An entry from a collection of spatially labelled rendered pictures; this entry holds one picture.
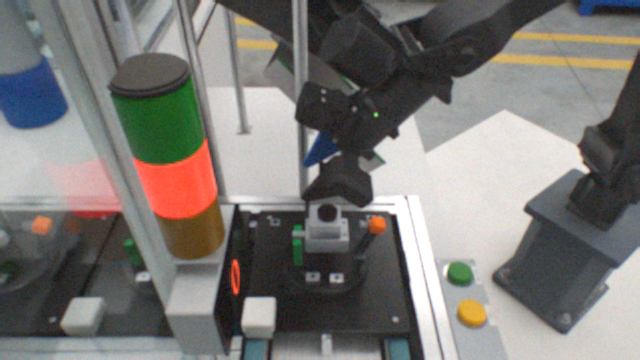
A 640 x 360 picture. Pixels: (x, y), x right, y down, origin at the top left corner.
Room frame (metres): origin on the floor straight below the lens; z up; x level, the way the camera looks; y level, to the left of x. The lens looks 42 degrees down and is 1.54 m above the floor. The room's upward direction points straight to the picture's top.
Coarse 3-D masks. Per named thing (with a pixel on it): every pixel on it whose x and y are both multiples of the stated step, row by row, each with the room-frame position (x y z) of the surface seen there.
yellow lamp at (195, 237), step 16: (208, 208) 0.22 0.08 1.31; (160, 224) 0.22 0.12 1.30; (176, 224) 0.21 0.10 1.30; (192, 224) 0.21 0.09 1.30; (208, 224) 0.22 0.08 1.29; (176, 240) 0.21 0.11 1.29; (192, 240) 0.21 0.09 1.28; (208, 240) 0.22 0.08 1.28; (176, 256) 0.21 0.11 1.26; (192, 256) 0.21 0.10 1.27
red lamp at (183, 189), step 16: (192, 160) 0.22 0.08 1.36; (208, 160) 0.24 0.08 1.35; (144, 176) 0.22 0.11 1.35; (160, 176) 0.21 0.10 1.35; (176, 176) 0.21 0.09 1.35; (192, 176) 0.22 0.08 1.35; (208, 176) 0.23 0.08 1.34; (160, 192) 0.21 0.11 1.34; (176, 192) 0.21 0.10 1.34; (192, 192) 0.22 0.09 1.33; (208, 192) 0.23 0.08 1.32; (160, 208) 0.21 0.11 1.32; (176, 208) 0.21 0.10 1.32; (192, 208) 0.22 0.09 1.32
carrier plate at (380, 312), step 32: (288, 224) 0.51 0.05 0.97; (352, 224) 0.51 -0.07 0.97; (256, 256) 0.44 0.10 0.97; (384, 256) 0.44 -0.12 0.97; (256, 288) 0.38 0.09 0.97; (288, 288) 0.38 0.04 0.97; (384, 288) 0.38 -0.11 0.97; (288, 320) 0.33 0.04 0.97; (320, 320) 0.33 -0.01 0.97; (352, 320) 0.33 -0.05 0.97; (384, 320) 0.33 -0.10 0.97
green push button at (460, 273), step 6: (450, 264) 0.42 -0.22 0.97; (456, 264) 0.42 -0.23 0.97; (462, 264) 0.42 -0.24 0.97; (450, 270) 0.41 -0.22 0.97; (456, 270) 0.41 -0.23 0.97; (462, 270) 0.41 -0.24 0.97; (468, 270) 0.41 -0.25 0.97; (450, 276) 0.40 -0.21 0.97; (456, 276) 0.40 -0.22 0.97; (462, 276) 0.40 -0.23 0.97; (468, 276) 0.40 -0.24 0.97; (456, 282) 0.39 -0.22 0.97; (462, 282) 0.39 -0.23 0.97; (468, 282) 0.39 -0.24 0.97
